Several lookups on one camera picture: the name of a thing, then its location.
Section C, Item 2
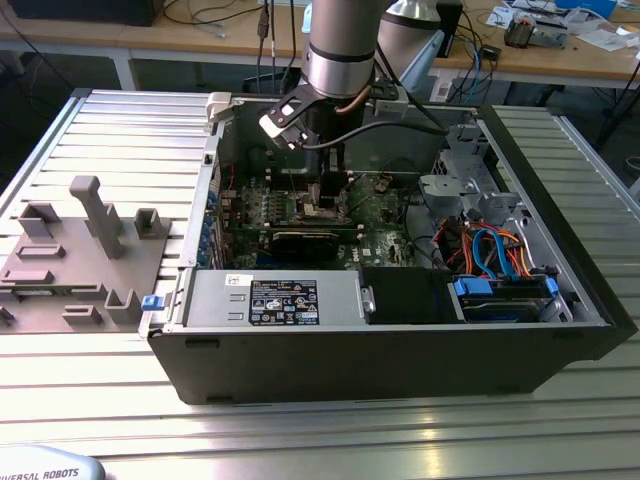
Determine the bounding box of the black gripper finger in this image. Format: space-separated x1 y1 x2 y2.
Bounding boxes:
318 144 350 210

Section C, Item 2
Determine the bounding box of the black drive bay cover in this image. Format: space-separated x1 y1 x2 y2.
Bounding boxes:
359 267 454 326

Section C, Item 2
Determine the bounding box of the black graphics card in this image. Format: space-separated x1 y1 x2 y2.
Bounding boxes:
269 229 341 261

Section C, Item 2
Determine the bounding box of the green motherboard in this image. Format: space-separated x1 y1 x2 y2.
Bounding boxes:
219 172 416 269

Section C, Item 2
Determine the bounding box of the silver metal drive cage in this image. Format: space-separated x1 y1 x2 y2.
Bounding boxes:
418 122 532 236

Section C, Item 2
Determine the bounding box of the pale blue tilted panel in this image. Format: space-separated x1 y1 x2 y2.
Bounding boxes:
401 28 446 95

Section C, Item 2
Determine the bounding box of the beige case release latch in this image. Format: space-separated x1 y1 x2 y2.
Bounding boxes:
205 92 234 124

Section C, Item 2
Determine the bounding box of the grey power supply unit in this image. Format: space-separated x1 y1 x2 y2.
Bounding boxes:
182 269 364 329

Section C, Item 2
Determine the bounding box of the black and grey PC case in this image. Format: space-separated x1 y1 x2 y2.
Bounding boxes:
137 92 639 406

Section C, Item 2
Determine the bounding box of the white printed leaflet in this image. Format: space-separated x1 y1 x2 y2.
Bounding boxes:
488 4 516 29

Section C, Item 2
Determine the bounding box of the hard disk in blue carrier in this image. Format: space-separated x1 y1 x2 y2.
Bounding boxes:
447 276 560 325

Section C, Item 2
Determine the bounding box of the copper heatsink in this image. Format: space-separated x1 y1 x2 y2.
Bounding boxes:
503 13 534 50

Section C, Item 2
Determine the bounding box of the grey metal device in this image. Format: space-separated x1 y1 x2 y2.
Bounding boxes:
529 17 570 50

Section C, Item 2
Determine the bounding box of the grey parts rack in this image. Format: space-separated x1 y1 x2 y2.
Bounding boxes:
0 174 174 334

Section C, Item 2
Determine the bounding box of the blue cardboard box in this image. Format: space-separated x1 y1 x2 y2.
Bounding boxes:
554 0 619 17

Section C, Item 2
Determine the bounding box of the large black box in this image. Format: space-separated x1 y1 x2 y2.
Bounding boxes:
8 0 164 27

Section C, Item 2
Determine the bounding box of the grey Universal Robots pendant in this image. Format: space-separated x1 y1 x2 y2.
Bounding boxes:
0 443 107 480

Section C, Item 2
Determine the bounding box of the metal socket cover frame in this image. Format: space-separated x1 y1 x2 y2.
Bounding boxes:
344 173 375 219

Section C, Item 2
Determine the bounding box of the metal locking lever wire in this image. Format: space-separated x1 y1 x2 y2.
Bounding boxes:
348 191 376 219
282 154 302 209

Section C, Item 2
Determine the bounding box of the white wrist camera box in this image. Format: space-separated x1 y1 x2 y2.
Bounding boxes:
374 97 409 120
258 89 321 151

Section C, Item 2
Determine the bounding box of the black camera cable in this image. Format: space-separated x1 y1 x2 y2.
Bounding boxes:
302 97 451 151

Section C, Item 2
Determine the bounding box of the black cable bundle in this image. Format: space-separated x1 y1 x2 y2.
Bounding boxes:
402 187 444 271

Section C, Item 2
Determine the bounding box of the blue flat data cable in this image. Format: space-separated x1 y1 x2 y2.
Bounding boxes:
472 227 517 281

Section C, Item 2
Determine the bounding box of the orange and red wire bundle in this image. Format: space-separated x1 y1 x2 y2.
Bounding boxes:
433 222 534 279

